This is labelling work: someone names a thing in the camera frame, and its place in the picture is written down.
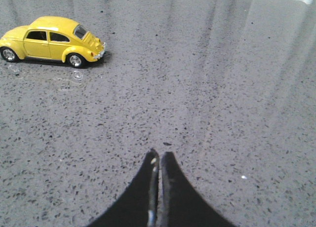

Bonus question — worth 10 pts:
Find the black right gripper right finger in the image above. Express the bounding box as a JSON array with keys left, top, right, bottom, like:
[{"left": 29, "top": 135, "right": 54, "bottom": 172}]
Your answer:
[{"left": 161, "top": 152, "right": 234, "bottom": 227}]

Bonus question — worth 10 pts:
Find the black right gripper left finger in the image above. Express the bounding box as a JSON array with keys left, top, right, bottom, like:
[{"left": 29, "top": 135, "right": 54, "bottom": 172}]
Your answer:
[{"left": 89, "top": 149, "right": 159, "bottom": 227}]

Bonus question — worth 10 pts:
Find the yellow toy beetle car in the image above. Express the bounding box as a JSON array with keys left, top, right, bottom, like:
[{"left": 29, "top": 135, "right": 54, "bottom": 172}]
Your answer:
[{"left": 0, "top": 16, "right": 106, "bottom": 68}]

